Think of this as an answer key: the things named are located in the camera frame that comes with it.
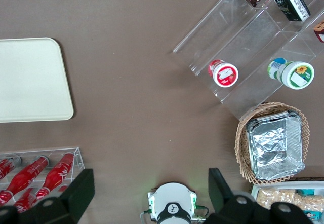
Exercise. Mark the red cola bottle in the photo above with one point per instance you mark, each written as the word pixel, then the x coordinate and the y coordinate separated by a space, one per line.
pixel 6 168
pixel 26 201
pixel 59 170
pixel 27 174

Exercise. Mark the beige plastic tray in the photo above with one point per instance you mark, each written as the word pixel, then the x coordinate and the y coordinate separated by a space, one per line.
pixel 30 82

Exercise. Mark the large puffed snack bag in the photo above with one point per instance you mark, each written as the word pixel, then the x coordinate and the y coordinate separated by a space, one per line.
pixel 274 198

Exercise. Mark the light tan wicker basket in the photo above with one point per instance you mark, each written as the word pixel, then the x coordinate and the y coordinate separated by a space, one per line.
pixel 240 145

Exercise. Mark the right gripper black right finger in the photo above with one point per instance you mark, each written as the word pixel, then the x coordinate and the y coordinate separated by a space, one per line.
pixel 235 208

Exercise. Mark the white rectangular snack tray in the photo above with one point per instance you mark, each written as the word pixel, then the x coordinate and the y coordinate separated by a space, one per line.
pixel 254 191

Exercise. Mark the aluminium foil container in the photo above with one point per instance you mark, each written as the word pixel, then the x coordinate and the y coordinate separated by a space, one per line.
pixel 273 148

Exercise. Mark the red lid yogurt cup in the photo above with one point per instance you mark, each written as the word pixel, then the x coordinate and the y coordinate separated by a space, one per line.
pixel 225 75

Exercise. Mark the clear acrylic step shelf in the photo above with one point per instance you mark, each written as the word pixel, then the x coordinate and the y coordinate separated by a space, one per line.
pixel 253 36

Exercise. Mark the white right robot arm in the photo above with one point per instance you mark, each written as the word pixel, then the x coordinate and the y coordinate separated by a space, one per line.
pixel 172 196

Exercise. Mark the green lid yogurt cup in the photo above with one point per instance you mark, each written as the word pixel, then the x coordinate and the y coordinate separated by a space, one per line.
pixel 296 74

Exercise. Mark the large teal snack box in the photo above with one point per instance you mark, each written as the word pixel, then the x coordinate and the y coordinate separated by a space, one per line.
pixel 310 215

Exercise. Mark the small puffed snack bag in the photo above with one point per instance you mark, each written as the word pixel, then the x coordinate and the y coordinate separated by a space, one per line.
pixel 312 201

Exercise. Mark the small teal snack box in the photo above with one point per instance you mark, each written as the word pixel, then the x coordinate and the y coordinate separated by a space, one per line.
pixel 305 192

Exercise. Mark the clear acrylic bottle rack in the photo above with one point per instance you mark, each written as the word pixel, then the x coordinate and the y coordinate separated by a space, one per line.
pixel 78 158

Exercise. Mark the red cookie box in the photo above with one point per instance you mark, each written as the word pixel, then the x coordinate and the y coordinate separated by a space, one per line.
pixel 320 31

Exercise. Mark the black white small carton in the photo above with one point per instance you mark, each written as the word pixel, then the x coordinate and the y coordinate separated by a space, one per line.
pixel 292 4

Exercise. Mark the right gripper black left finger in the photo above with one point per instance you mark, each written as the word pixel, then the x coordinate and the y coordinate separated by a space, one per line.
pixel 63 206

